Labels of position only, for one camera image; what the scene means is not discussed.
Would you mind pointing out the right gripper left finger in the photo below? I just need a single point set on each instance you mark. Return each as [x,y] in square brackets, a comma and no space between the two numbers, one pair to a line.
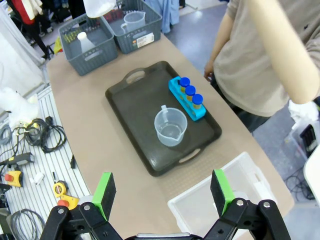
[105,197]

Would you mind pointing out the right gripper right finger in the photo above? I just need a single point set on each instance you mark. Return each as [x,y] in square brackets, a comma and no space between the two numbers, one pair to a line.
[221,192]

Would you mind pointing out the clear plastic measuring beaker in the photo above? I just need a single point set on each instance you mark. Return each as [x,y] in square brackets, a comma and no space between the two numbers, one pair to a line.
[135,21]
[162,125]

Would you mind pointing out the yellow tube with blue cap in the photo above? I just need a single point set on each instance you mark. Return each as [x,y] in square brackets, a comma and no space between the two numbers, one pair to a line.
[184,82]
[197,99]
[190,90]

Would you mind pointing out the white plastic flask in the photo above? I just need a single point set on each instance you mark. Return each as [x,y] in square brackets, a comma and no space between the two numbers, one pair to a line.
[86,45]
[100,8]

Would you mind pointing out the person's left forearm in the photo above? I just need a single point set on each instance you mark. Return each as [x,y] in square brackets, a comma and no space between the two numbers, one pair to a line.
[280,50]

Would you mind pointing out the person's right forearm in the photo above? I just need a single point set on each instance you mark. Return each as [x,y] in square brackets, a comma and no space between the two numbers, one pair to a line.
[220,40]

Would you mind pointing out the person's right hand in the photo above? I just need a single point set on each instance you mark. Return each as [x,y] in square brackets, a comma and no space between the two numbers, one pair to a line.
[209,71]

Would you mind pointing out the white perforated plastic basket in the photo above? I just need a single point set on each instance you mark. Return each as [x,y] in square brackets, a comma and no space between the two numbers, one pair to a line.
[190,205]

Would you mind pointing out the yellow red emergency button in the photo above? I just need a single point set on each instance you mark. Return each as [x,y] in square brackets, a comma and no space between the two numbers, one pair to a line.
[68,201]

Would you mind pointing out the yellow tape measure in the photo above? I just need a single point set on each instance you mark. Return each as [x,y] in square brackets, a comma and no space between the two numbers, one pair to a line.
[60,189]

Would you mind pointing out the small black object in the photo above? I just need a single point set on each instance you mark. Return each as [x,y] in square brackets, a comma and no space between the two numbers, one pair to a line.
[73,162]

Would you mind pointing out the slotted aluminium platform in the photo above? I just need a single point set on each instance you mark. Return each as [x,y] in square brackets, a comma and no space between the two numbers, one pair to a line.
[45,165]

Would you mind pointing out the small white plastic part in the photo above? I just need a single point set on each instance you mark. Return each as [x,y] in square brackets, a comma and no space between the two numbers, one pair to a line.
[37,178]

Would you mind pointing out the blue test tube rack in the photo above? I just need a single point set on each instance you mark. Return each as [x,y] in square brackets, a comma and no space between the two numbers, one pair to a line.
[193,115]

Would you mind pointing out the yellow emergency stop box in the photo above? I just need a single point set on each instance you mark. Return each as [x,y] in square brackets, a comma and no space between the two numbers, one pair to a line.
[15,178]

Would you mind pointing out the black plastic tray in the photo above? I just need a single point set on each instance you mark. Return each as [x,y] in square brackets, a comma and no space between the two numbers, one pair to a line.
[135,110]

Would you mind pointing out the white background table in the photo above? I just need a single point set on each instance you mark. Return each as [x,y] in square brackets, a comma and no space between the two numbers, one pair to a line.
[313,172]

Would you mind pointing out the black crate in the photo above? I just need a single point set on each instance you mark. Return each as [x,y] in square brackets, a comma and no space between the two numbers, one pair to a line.
[308,140]

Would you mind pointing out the person in beige sweater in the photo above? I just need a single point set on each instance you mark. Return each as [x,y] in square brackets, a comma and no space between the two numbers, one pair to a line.
[240,75]

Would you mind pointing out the white fluffy object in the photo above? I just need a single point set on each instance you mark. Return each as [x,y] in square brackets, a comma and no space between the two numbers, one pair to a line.
[17,107]

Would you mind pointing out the gray basket holding flasks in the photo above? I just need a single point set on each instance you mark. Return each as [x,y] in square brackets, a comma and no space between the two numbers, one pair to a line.
[95,60]

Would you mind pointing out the gray basket holding beakers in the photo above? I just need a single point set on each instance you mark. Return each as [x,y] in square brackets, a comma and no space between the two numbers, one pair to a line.
[140,45]

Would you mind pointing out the yellow bag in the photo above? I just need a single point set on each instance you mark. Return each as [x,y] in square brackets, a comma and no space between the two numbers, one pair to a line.
[58,45]

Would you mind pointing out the light blue cloth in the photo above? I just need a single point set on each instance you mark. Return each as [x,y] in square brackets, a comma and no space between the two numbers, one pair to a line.
[167,15]

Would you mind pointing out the gray handheld enable switch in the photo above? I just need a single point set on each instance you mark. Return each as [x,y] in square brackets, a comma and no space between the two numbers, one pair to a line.
[21,158]

